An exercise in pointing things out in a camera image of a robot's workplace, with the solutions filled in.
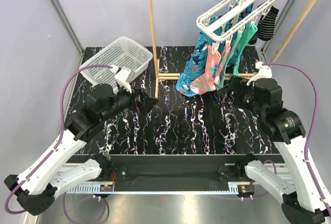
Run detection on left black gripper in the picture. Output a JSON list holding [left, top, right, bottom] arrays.
[[101, 82, 159, 122]]

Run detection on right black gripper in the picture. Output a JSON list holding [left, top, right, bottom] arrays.
[[217, 74, 265, 120]]

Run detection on pink sock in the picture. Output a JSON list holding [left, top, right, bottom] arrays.
[[190, 46, 221, 95], [215, 35, 233, 89]]

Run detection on mint green sock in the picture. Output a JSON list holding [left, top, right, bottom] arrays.
[[226, 23, 257, 76], [233, 23, 258, 76]]

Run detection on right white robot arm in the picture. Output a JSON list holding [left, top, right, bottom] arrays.
[[220, 76, 330, 223]]

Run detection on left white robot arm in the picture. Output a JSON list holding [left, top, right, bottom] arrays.
[[4, 84, 158, 216]]

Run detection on white clip hanger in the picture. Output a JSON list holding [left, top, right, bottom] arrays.
[[196, 0, 276, 42]]

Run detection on white plastic basket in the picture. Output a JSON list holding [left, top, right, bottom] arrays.
[[81, 36, 153, 93]]

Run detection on black striped sock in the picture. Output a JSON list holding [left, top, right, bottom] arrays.
[[248, 10, 266, 45], [258, 6, 279, 41]]

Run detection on blue shark pattern shorts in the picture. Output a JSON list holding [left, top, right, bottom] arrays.
[[175, 3, 254, 98]]

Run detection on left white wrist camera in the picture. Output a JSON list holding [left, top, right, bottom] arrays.
[[111, 65, 135, 93]]

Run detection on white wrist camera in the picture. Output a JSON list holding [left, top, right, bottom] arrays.
[[111, 65, 135, 93], [246, 61, 273, 86]]

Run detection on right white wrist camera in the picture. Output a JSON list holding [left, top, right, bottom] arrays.
[[246, 61, 273, 86]]

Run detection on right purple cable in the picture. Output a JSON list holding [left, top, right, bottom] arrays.
[[261, 63, 331, 209]]

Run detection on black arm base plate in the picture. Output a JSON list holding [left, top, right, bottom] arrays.
[[81, 154, 288, 192]]

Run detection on aluminium frame post right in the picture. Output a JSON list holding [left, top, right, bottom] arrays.
[[261, 0, 296, 57]]

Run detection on aluminium frame post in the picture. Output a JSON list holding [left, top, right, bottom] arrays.
[[49, 0, 85, 55], [261, 0, 296, 57]]

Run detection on aluminium frame post left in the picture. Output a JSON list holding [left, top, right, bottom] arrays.
[[49, 0, 85, 55]]

